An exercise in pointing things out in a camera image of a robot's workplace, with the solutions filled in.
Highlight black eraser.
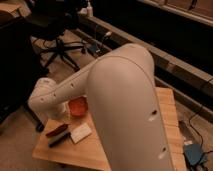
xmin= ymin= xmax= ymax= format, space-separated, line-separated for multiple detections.
xmin=48 ymin=132 xmax=71 ymax=148

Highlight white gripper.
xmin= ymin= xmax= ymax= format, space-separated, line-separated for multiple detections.
xmin=45 ymin=102 xmax=68 ymax=120

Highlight black cable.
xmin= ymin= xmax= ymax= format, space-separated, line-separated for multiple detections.
xmin=188 ymin=78 xmax=213 ymax=171

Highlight wooden table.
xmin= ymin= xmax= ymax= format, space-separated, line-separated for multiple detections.
xmin=32 ymin=87 xmax=187 ymax=171

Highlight white spray bottle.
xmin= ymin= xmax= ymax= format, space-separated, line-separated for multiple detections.
xmin=87 ymin=0 xmax=93 ymax=17

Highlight blue box on floor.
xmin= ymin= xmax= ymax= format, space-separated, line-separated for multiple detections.
xmin=183 ymin=143 xmax=207 ymax=166

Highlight white paper card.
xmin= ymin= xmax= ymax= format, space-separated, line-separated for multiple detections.
xmin=69 ymin=123 xmax=92 ymax=144

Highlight black office chair left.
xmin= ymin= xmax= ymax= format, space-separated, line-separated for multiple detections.
xmin=0 ymin=10 xmax=45 ymax=132

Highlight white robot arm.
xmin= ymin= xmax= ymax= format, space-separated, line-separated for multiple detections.
xmin=28 ymin=43 xmax=174 ymax=171

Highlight black office chair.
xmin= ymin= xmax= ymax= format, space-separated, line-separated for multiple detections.
xmin=0 ymin=10 xmax=45 ymax=132
xmin=24 ymin=0 xmax=87 ymax=71

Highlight orange bowl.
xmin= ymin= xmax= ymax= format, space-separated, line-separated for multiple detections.
xmin=68 ymin=97 xmax=88 ymax=117

